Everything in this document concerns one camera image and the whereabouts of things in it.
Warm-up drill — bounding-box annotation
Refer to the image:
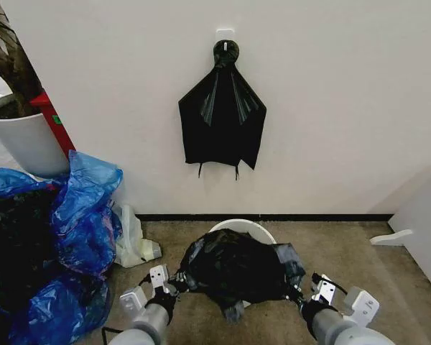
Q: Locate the white adhesive wall hook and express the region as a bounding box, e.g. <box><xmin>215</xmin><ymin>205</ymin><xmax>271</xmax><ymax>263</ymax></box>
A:
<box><xmin>215</xmin><ymin>27</ymin><xmax>236</xmax><ymax>51</ymax></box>

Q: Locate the translucent white plastic bag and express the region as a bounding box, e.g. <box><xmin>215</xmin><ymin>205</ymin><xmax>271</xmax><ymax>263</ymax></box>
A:
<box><xmin>113</xmin><ymin>203</ymin><xmax>163</xmax><ymax>269</ymax></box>

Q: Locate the black baseboard strip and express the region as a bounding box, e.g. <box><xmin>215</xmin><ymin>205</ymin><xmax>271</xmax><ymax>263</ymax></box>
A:
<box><xmin>134</xmin><ymin>213</ymin><xmax>395</xmax><ymax>222</ymax></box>

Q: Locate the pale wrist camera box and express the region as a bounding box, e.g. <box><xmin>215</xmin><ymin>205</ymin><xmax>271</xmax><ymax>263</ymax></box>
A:
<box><xmin>310</xmin><ymin>274</ymin><xmax>337</xmax><ymax>302</ymax></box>
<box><xmin>148</xmin><ymin>263</ymin><xmax>170</xmax><ymax>290</ymax></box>

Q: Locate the large blue plastic bag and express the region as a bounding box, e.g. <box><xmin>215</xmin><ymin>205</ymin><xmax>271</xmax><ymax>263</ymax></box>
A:
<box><xmin>0</xmin><ymin>148</ymin><xmax>124</xmax><ymax>281</ymax></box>

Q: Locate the white furniture foot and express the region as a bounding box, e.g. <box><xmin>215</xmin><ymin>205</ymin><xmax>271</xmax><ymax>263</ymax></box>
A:
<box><xmin>369</xmin><ymin>229</ymin><xmax>414</xmax><ymax>247</ymax></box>

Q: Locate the black plastic bag pile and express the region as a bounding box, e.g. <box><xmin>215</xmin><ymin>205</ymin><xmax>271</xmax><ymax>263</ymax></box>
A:
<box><xmin>0</xmin><ymin>190</ymin><xmax>64</xmax><ymax>345</ymax></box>

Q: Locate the white round trash bin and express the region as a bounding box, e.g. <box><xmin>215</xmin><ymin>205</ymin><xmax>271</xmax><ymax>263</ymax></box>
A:
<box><xmin>207</xmin><ymin>218</ymin><xmax>277</xmax><ymax>245</ymax></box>

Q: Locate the white plant pot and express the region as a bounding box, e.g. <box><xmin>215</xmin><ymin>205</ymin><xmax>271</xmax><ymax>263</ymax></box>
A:
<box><xmin>0</xmin><ymin>93</ymin><xmax>71</xmax><ymax>178</ymax></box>

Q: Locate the flat black garbage bag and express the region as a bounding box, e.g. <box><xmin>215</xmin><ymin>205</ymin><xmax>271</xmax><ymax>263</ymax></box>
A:
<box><xmin>177</xmin><ymin>40</ymin><xmax>268</xmax><ymax>180</ymax></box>

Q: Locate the white partition panel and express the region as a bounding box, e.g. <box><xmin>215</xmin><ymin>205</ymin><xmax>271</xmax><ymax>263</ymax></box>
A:
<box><xmin>386</xmin><ymin>160</ymin><xmax>431</xmax><ymax>300</ymax></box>

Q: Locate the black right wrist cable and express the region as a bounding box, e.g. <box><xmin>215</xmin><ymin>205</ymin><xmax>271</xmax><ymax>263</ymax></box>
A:
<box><xmin>311</xmin><ymin>272</ymin><xmax>350</xmax><ymax>297</ymax></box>

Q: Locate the small blue plastic bag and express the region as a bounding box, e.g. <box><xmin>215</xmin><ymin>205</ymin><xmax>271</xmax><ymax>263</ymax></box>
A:
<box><xmin>7</xmin><ymin>276</ymin><xmax>112</xmax><ymax>345</ymax></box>

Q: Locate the brown plant trunk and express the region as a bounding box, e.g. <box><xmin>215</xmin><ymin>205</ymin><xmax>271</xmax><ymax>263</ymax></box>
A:
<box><xmin>0</xmin><ymin>0</ymin><xmax>41</xmax><ymax>119</ymax></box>

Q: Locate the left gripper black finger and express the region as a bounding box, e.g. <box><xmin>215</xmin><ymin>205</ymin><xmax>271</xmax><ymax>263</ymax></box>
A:
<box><xmin>167</xmin><ymin>271</ymin><xmax>190</xmax><ymax>285</ymax></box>
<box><xmin>164</xmin><ymin>284</ymin><xmax>187</xmax><ymax>298</ymax></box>

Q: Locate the black garbage bag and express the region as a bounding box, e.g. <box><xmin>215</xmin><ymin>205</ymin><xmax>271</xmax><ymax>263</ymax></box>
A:
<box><xmin>177</xmin><ymin>40</ymin><xmax>268</xmax><ymax>180</ymax></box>
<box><xmin>177</xmin><ymin>229</ymin><xmax>307</xmax><ymax>323</ymax></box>

